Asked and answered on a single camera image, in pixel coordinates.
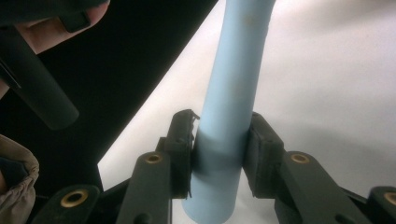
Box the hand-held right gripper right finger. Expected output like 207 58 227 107
243 111 286 200

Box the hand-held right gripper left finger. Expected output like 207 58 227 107
157 108 201 200

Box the white table board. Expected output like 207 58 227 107
97 0 396 224

